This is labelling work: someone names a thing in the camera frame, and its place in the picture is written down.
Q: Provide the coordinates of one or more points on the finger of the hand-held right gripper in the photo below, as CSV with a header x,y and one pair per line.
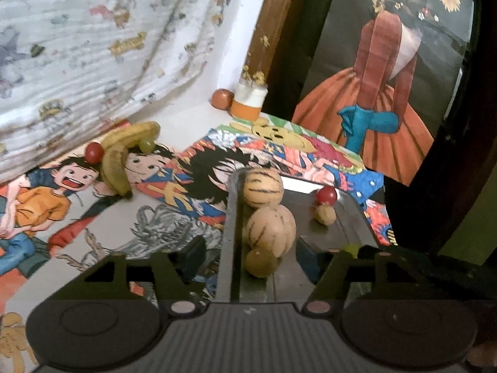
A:
x,y
403,261

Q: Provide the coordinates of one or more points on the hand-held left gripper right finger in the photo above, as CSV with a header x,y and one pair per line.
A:
x,y
308,255

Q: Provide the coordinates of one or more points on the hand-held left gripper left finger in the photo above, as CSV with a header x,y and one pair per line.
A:
x,y
194,259

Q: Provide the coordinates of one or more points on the grey metal tray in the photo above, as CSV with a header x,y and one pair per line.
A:
x,y
334,237

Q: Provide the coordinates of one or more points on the small tan potato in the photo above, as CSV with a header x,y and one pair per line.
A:
x,y
324,214

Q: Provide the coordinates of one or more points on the pale oval melon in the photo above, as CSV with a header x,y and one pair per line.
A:
x,y
270,231

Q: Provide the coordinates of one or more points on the small brown fruit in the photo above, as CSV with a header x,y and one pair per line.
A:
x,y
261,263

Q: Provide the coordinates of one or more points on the red cherry tomato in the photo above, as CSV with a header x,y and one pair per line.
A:
x,y
93,152
326,195

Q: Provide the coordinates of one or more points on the dark striped round melon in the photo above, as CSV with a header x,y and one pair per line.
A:
x,y
263,187

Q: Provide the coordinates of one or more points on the green grape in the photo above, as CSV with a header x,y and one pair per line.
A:
x,y
146,144

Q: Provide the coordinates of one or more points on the person's right hand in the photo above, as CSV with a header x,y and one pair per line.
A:
x,y
480,353

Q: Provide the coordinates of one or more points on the colourful cartoon printed cloth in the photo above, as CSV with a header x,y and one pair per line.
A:
x,y
116,217

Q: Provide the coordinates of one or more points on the reddish brown apple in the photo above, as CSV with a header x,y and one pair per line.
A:
x,y
221,98

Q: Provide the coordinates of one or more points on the glass jar with orange base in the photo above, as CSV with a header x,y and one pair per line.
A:
x,y
248,103

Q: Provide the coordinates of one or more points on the dried yellow flower sprig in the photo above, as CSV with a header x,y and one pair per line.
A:
x,y
254,74

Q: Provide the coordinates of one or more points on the white cartoon printed blanket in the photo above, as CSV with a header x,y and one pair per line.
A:
x,y
97,46

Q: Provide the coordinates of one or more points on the wall poster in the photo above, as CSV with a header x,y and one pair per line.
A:
x,y
380,85

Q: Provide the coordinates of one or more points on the brown wooden door frame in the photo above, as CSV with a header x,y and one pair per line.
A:
x,y
277,27

